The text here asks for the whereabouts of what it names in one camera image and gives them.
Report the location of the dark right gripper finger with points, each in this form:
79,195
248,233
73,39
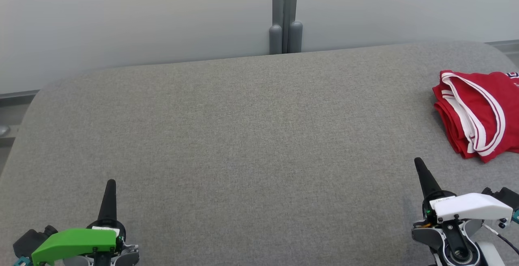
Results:
427,181

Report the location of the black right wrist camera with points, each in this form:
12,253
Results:
509,197

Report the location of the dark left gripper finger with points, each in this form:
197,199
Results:
109,205

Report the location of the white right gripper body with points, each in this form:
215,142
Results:
470,208

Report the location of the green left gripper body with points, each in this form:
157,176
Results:
77,243

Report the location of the red and white jersey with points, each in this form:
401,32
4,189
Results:
478,108

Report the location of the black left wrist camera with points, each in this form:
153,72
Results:
30,239

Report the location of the grey partition post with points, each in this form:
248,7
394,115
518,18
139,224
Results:
286,14

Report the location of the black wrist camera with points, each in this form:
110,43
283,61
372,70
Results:
509,197
30,239

